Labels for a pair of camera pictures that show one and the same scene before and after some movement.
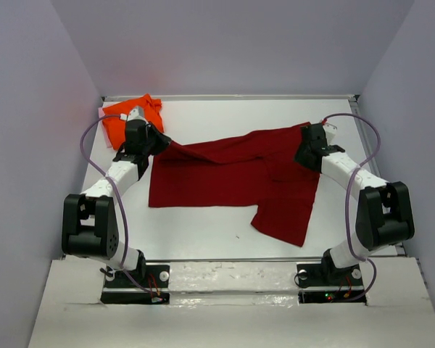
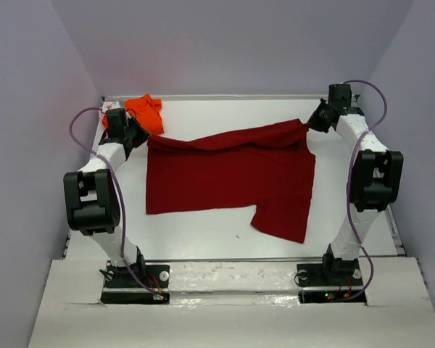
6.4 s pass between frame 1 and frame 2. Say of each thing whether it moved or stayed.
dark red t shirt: stayed
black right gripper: moved
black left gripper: moved
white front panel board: stayed
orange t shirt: stayed
